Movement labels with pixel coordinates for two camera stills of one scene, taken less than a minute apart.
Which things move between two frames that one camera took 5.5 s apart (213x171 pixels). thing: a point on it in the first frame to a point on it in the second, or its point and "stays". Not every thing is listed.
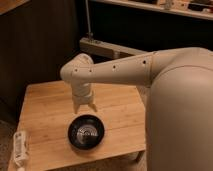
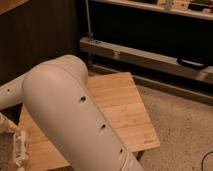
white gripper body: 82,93 to 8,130
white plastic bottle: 20,149 stays
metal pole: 90,34 stays
